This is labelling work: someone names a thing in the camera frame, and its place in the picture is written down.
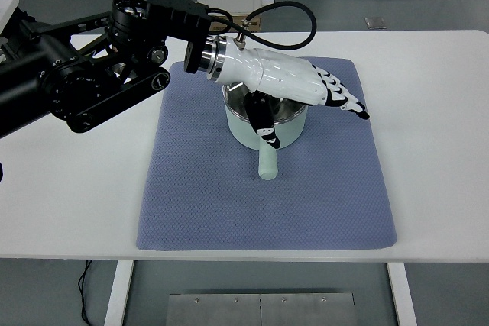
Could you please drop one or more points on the white and black hand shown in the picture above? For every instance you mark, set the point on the white and black hand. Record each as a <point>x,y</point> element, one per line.
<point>282,74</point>

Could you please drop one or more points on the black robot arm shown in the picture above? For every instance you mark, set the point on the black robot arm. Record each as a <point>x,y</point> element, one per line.
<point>76,78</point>

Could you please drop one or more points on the glass lid with green knob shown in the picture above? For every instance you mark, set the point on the glass lid with green knob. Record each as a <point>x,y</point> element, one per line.
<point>235,101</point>

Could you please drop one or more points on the brown cardboard box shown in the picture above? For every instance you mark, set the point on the brown cardboard box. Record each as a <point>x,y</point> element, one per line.
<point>254,25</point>

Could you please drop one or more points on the grey floor outlet plate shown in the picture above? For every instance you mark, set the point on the grey floor outlet plate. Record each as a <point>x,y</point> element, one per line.
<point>375,23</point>

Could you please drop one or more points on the blue textured mat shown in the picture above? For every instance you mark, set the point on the blue textured mat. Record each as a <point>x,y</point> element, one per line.
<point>229,207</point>

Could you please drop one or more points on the grey metal plate with screws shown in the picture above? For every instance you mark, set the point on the grey metal plate with screws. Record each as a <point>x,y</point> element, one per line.
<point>229,310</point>

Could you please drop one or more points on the white table leg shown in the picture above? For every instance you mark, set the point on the white table leg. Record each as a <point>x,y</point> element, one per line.
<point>118,295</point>
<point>401,295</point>

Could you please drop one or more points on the black chair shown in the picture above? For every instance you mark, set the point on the black chair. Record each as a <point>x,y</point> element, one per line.
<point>23,13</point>

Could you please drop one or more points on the white side table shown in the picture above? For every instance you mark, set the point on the white side table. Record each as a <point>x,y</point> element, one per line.
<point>7,9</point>

